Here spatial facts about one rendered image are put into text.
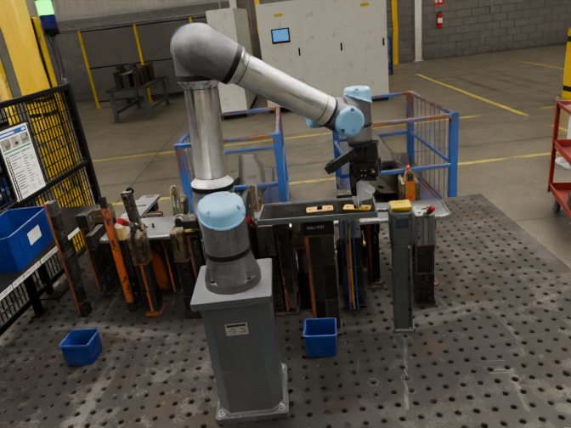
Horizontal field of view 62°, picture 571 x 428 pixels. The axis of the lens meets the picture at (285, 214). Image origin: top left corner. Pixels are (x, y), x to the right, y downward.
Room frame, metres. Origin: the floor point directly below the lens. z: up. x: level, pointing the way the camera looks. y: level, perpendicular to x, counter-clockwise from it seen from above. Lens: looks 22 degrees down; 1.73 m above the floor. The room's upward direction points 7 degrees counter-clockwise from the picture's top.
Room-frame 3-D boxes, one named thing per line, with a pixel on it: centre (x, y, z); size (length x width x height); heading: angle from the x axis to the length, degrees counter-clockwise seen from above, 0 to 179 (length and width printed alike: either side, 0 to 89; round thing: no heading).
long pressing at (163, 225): (1.78, 0.06, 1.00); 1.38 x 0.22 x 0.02; 83
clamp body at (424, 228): (1.53, -0.48, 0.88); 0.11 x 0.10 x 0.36; 173
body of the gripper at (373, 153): (1.37, -0.25, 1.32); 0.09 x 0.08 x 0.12; 67
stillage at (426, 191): (4.06, -0.95, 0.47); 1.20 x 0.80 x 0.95; 0
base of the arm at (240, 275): (1.13, 0.16, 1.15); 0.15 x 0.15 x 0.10
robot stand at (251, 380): (1.13, 0.16, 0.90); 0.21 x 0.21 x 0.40; 89
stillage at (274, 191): (4.14, 0.35, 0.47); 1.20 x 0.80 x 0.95; 178
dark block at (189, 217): (1.59, 0.33, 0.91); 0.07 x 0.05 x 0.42; 173
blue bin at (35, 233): (1.65, 1.01, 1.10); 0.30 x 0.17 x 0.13; 179
